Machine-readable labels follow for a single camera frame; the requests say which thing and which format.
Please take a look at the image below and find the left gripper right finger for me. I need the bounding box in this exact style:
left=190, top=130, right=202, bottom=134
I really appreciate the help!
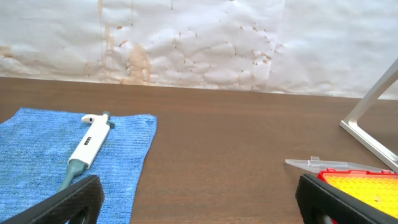
left=295, top=173, right=398, bottom=224

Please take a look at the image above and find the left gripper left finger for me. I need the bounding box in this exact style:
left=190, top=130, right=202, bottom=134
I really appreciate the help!
left=0, top=174, right=106, bottom=224

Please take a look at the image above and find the white pipette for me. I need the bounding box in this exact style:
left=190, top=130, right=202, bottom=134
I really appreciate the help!
left=57, top=111, right=116, bottom=192

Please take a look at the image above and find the red and yellow tip box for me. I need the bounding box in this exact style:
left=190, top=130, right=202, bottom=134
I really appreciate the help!
left=284, top=156, right=398, bottom=224

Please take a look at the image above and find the blue cloth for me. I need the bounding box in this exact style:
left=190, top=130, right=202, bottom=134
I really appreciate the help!
left=0, top=107, right=159, bottom=224

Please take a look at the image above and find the white and blue stand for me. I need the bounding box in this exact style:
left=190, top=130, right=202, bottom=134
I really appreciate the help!
left=339, top=58, right=398, bottom=174

